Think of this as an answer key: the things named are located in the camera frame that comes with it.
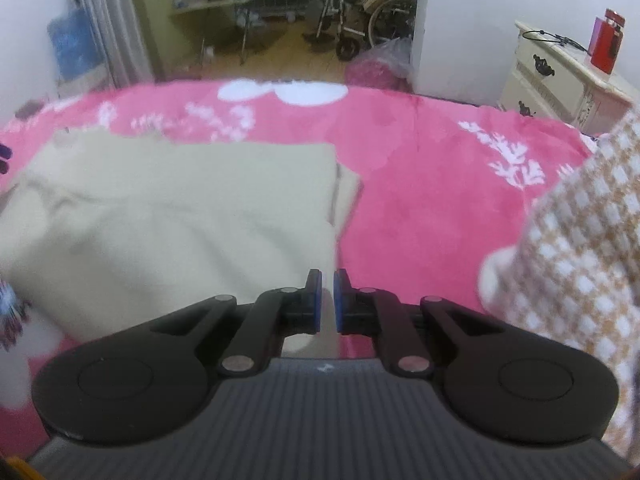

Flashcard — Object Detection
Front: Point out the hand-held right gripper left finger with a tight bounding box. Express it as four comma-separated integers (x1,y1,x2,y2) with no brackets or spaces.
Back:
150,268,322,378

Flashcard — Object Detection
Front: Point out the purple cup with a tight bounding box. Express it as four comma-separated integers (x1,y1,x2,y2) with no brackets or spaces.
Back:
587,16,606,57

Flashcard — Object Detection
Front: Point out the black cable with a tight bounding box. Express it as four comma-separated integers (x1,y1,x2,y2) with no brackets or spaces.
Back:
522,29,588,53

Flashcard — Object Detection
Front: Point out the folding table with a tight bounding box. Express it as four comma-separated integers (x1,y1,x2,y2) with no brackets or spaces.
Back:
170,0,278,66

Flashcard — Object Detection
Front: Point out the cream nightstand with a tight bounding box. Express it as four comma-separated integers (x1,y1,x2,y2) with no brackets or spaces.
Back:
499,20,640,133

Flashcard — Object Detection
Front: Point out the cream zip jacket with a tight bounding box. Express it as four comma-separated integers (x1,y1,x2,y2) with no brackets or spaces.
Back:
0,132,363,342

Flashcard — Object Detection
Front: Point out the wheelchair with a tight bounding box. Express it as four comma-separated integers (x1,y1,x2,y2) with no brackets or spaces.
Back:
302,0,418,61

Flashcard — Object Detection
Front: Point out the grey curtain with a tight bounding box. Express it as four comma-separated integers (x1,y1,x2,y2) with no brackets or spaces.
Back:
70,0,153,88

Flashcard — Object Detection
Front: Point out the checked cream garment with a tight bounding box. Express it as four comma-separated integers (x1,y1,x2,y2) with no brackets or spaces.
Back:
477,107,640,471

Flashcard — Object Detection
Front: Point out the blue water jug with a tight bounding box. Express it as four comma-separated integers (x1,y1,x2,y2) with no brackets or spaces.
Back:
47,7,103,81

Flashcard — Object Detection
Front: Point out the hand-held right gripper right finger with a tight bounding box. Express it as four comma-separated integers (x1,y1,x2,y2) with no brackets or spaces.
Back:
333,268,505,378

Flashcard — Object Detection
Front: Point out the red thermos bottle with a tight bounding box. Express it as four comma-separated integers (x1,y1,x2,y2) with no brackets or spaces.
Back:
590,8,627,75

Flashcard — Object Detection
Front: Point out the pink floral blanket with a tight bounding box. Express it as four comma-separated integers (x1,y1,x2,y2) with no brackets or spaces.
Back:
0,79,640,453

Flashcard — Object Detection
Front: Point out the white water dispenser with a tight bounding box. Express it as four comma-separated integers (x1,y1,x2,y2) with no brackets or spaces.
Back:
55,67,111,98

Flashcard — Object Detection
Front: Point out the pink plastic bag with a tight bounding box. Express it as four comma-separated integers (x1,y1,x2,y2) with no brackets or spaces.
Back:
346,37,413,92

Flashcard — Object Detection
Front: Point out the green cabinet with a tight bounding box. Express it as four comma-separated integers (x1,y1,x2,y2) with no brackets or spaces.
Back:
125,0,221,78

